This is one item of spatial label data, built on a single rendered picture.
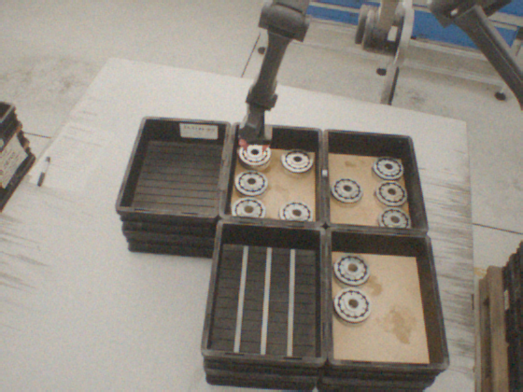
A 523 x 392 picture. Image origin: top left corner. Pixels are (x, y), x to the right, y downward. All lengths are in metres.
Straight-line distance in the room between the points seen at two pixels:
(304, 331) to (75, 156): 1.09
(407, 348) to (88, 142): 1.35
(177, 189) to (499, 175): 2.07
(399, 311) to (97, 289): 0.89
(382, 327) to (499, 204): 1.72
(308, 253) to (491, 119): 2.26
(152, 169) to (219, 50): 2.05
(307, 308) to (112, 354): 0.56
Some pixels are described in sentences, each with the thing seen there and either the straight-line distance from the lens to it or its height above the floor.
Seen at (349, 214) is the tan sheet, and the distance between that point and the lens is 1.60.
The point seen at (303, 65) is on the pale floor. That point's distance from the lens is 3.54.
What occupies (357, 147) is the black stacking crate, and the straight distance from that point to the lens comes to 1.75.
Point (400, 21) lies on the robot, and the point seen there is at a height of 1.20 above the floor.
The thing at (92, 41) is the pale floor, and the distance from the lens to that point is 3.88.
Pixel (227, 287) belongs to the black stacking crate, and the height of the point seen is 0.83.
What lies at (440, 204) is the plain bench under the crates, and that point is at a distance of 1.90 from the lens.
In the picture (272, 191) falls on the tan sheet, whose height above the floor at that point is 0.83.
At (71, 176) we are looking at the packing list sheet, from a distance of 1.92.
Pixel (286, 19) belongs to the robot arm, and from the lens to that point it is 1.13.
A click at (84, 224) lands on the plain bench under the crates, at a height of 0.70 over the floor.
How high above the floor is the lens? 2.07
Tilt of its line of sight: 51 degrees down
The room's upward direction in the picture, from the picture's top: 4 degrees clockwise
